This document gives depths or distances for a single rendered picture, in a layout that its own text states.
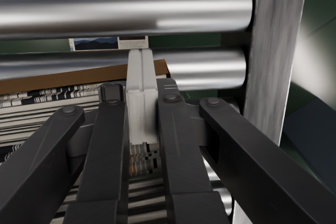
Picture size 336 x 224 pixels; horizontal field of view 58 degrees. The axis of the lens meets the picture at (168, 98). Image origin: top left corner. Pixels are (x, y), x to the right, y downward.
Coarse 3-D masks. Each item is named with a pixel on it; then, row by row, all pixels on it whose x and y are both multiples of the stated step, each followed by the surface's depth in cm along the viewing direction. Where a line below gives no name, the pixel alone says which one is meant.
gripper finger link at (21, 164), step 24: (48, 120) 12; (72, 120) 12; (24, 144) 11; (48, 144) 11; (0, 168) 9; (24, 168) 9; (48, 168) 10; (72, 168) 12; (0, 192) 9; (24, 192) 9; (48, 192) 10; (0, 216) 8; (24, 216) 9; (48, 216) 10
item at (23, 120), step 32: (0, 96) 26; (32, 96) 26; (64, 96) 25; (96, 96) 25; (0, 128) 22; (32, 128) 21; (0, 160) 18; (160, 160) 16; (128, 192) 14; (160, 192) 14
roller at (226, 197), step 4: (216, 180) 43; (212, 184) 42; (216, 184) 42; (220, 184) 42; (212, 188) 41; (216, 188) 41; (220, 188) 41; (224, 188) 41; (220, 192) 41; (224, 192) 41; (228, 192) 41; (224, 196) 41; (228, 196) 41; (224, 200) 40; (228, 200) 40; (224, 204) 40; (228, 204) 40; (228, 208) 40; (228, 212) 41
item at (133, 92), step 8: (128, 56) 19; (136, 56) 19; (128, 64) 18; (136, 64) 17; (128, 72) 16; (136, 72) 16; (128, 80) 15; (136, 80) 15; (128, 88) 14; (136, 88) 14; (128, 96) 14; (136, 96) 14; (128, 104) 14; (136, 104) 14; (128, 112) 14; (136, 112) 14; (128, 120) 15; (136, 120) 15; (136, 128) 15; (136, 136) 15; (136, 144) 15
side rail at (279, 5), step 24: (264, 0) 29; (288, 0) 29; (264, 24) 30; (288, 24) 30; (264, 48) 31; (288, 48) 31; (264, 72) 32; (288, 72) 33; (240, 96) 35; (264, 96) 34; (264, 120) 35; (240, 216) 41
